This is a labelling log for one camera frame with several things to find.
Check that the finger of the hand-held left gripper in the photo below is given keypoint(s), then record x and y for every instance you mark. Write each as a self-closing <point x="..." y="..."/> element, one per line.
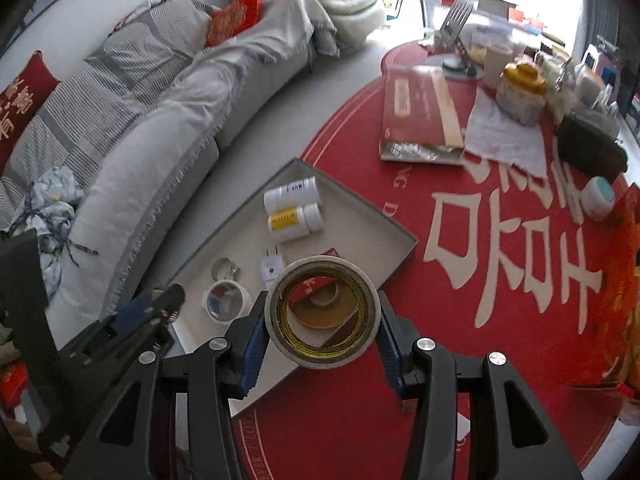
<point x="135" y="310"/>
<point x="170" y="300"/>

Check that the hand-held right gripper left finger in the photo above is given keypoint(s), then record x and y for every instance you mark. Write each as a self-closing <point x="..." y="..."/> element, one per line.
<point x="252" y="355"/>

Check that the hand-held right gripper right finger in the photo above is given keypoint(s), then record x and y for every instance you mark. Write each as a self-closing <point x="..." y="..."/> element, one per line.
<point x="389" y="355"/>

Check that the white tape roll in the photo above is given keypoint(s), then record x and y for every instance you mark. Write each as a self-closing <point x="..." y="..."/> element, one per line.
<point x="320" y="361"/>

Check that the red box with gold print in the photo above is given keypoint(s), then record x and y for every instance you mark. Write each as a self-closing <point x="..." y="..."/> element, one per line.
<point x="306" y="287"/>

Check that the white plug adapter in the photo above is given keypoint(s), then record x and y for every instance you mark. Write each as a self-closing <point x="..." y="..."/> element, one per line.
<point x="272" y="267"/>

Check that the white bottle with yellow label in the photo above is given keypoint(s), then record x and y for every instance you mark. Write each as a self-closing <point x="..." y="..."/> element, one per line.
<point x="305" y="217"/>

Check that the grey shallow tray box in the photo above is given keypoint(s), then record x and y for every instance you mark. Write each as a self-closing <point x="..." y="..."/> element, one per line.
<point x="350" y="210"/>

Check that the white bottle with blue label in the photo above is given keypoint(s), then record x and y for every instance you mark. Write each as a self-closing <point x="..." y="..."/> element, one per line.
<point x="300" y="192"/>

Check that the round white lidded container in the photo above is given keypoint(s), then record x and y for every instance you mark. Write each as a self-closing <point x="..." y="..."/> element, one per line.
<point x="227" y="302"/>

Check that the brown tape roll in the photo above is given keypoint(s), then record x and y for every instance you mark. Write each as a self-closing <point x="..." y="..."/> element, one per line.
<point x="320" y="321"/>

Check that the small white card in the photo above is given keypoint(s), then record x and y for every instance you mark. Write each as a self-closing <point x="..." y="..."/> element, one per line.
<point x="462" y="430"/>

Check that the red printed tablecloth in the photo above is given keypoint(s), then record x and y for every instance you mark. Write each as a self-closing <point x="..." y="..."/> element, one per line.
<point x="500" y="360"/>

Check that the blue and white crumpled cloth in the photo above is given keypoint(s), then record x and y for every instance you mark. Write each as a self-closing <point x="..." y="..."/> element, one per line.
<point x="52" y="195"/>

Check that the grey sofa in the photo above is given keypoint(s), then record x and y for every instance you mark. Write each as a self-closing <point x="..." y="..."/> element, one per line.
<point x="165" y="100"/>

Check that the clear plastic packet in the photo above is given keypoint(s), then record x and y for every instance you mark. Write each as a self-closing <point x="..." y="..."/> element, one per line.
<point x="415" y="152"/>

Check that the red cushion with white print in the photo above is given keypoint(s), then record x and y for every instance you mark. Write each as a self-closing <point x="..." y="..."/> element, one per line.
<point x="22" y="105"/>

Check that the red and gold cloth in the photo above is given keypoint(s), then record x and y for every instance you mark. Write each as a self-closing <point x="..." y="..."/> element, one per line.
<point x="622" y="285"/>

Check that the large flat red box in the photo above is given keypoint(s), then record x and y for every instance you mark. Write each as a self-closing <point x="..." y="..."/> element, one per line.
<point x="415" y="110"/>

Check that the white paper sheet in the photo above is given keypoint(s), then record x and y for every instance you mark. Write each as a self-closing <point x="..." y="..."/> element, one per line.
<point x="505" y="135"/>

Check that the white round teal-topped case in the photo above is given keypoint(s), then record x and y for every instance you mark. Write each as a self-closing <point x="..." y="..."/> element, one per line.
<point x="597" y="197"/>

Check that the black pouch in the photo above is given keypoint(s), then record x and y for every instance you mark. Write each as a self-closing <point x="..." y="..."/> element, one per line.
<point x="590" y="152"/>

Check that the red cushion with gold print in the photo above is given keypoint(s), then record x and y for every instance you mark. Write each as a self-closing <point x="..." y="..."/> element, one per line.
<point x="235" y="17"/>

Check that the ceramic jar with gold lid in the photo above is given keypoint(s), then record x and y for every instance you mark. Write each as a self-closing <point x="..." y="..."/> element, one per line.
<point x="520" y="92"/>

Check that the white plastic jar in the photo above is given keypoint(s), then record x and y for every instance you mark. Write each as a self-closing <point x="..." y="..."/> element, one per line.
<point x="502" y="62"/>

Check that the metal phone stand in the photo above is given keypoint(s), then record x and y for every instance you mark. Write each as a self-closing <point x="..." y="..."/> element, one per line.
<point x="452" y="30"/>

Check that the beige leather armchair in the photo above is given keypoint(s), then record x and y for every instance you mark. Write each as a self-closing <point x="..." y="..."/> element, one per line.
<point x="350" y="5"/>

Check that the dark picture frame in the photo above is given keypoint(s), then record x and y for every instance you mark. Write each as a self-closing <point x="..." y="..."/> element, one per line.
<point x="30" y="15"/>

